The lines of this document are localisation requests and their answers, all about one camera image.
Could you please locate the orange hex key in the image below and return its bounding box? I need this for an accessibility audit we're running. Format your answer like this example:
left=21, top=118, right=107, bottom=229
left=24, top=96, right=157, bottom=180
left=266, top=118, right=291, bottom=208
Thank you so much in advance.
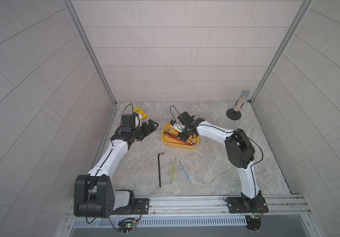
left=171, top=132, right=196, bottom=145

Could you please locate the yellow hex key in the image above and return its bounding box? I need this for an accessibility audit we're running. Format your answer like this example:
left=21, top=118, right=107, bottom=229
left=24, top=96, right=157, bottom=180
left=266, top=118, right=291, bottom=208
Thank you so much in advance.
left=170, top=128, right=179, bottom=136

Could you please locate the red hex key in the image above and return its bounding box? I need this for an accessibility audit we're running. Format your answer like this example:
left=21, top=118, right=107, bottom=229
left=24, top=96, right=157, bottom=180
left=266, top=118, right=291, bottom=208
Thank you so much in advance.
left=165, top=134, right=194, bottom=146

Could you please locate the long black hex key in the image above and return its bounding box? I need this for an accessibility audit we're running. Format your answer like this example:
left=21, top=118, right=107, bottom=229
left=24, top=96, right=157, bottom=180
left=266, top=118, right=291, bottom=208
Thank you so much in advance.
left=164, top=132, right=196, bottom=146

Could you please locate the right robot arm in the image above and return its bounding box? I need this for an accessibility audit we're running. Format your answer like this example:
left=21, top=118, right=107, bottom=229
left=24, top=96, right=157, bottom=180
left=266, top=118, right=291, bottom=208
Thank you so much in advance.
left=178, top=112, right=268, bottom=215

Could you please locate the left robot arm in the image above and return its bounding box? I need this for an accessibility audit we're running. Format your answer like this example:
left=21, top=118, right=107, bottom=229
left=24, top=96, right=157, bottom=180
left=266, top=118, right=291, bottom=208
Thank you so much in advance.
left=73, top=119, right=159, bottom=218

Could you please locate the yellow plastic storage box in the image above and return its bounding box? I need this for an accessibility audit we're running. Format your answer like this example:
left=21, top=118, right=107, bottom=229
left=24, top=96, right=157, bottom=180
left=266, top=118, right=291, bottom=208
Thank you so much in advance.
left=161, top=123, right=199, bottom=150

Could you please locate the black hex key left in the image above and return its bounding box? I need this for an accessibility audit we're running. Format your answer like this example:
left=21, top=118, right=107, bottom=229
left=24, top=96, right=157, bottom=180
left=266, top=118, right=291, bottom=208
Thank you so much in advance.
left=157, top=152, right=165, bottom=188

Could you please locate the blue hex key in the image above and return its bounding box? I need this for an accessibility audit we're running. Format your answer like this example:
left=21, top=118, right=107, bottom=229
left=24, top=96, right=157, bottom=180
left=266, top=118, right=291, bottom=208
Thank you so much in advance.
left=179, top=160, right=192, bottom=183

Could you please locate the green hex key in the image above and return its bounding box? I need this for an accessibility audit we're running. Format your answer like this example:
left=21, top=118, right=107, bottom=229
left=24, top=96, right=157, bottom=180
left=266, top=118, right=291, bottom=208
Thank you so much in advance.
left=166, top=158, right=177, bottom=185

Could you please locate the yellow triangular plastic stand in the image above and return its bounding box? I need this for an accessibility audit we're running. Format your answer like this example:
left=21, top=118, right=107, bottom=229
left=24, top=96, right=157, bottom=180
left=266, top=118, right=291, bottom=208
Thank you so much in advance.
left=134, top=107, right=147, bottom=119

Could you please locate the glitter microphone on stand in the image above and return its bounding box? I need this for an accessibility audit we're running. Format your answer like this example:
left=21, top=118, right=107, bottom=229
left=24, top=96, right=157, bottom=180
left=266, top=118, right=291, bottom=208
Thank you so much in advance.
left=226, top=90, right=250, bottom=120

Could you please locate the left circuit board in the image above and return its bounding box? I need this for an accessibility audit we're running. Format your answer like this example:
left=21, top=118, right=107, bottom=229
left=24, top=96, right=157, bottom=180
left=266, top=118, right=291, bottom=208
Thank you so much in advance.
left=117, top=218, right=138, bottom=235

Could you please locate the circuit board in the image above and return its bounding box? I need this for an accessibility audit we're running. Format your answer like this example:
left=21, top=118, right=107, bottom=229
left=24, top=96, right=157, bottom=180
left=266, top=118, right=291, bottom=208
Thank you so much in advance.
left=245, top=216, right=262, bottom=232
left=117, top=218, right=138, bottom=235

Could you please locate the right circuit board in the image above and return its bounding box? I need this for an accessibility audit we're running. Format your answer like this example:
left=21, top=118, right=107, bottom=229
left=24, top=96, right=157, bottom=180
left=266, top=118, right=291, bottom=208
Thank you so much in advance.
left=245, top=216, right=262, bottom=232

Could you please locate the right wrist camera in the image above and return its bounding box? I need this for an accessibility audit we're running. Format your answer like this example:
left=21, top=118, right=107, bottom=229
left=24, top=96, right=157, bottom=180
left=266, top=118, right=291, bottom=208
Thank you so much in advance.
left=170, top=119, right=185, bottom=132

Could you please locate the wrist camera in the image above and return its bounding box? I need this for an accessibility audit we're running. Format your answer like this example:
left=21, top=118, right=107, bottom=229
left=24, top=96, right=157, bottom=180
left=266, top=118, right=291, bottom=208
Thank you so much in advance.
left=120, top=113, right=142, bottom=133
left=170, top=119, right=185, bottom=132

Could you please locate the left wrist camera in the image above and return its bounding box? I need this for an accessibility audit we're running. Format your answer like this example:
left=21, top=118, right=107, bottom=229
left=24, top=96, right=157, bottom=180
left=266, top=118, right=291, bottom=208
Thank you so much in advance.
left=120, top=113, right=142, bottom=133

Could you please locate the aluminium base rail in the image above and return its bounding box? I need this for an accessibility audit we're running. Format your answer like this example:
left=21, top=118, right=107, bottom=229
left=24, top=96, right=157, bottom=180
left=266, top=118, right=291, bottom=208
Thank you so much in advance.
left=63, top=194, right=311, bottom=219

